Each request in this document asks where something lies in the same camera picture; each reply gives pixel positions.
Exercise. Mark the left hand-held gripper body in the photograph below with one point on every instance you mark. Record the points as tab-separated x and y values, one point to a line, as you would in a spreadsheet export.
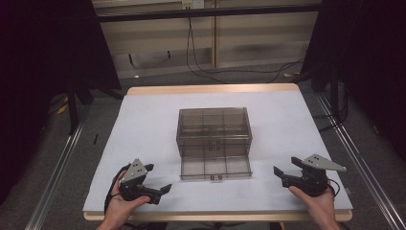
133	172

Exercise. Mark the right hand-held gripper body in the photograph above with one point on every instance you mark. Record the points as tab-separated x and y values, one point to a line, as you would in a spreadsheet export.
314	182

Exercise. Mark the person's right hand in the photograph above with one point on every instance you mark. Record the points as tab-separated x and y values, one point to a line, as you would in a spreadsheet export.
316	206

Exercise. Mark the person's left hand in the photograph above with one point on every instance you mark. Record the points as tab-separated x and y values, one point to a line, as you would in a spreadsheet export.
123	206

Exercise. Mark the white table cover sheet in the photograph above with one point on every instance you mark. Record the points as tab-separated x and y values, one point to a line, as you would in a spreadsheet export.
150	127

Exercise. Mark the small black floor object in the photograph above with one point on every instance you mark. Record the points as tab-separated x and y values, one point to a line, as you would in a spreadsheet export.
95	138

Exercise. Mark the clear grey plastic drawer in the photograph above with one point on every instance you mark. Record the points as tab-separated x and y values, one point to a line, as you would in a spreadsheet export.
215	166

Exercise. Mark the clear grey plastic drawer cabinet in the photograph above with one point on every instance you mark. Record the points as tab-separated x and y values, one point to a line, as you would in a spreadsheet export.
214	131

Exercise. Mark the black metal stand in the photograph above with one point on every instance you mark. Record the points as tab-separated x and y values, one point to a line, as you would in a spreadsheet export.
72	108
333	92

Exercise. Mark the yellow floor tape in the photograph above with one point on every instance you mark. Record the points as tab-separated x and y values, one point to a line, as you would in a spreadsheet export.
62	109

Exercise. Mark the wooden table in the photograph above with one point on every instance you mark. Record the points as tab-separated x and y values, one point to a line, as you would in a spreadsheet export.
207	88

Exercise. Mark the black curtain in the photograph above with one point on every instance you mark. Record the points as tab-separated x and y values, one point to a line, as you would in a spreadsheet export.
367	57
41	64

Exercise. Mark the black horizontal bar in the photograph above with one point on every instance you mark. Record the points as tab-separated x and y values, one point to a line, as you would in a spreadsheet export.
207	12

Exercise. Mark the metal floor rail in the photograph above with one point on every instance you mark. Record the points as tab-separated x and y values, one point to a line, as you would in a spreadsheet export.
60	166
357	159

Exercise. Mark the white wall socket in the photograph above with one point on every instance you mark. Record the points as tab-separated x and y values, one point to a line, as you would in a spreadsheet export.
192	4

